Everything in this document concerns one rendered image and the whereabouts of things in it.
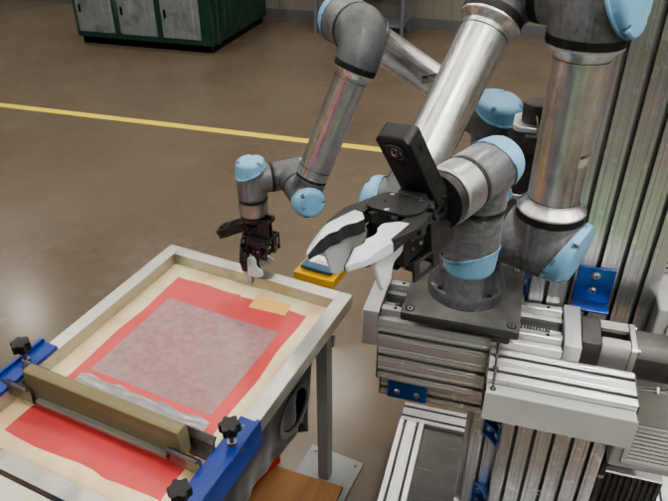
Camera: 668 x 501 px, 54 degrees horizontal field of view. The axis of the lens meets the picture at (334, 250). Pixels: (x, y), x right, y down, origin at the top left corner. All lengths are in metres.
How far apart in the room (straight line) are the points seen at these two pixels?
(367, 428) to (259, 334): 1.17
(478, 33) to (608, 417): 0.70
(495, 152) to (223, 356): 0.96
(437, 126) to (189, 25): 6.67
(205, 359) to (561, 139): 0.96
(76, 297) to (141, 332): 1.94
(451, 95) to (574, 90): 0.18
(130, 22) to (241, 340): 6.51
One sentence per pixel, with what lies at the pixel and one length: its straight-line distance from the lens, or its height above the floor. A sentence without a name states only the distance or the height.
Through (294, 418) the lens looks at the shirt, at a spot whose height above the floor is 0.71.
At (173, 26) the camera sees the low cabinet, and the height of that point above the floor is 0.27.
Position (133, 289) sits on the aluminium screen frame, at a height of 1.00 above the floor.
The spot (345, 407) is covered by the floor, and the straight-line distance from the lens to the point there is 2.82.
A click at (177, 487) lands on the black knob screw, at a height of 1.07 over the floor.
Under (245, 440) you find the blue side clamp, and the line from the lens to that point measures 1.35.
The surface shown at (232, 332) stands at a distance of 1.67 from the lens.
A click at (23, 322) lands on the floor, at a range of 3.58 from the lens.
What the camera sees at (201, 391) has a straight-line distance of 1.54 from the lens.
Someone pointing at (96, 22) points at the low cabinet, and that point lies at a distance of 8.17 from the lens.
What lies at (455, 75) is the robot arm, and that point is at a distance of 1.00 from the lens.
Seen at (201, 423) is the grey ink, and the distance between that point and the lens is 1.47.
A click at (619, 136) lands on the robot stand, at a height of 1.56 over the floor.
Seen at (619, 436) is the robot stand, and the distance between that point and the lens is 1.31.
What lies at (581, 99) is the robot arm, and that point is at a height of 1.70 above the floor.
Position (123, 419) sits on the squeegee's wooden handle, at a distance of 1.41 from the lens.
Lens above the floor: 2.03
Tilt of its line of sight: 33 degrees down
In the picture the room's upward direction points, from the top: straight up
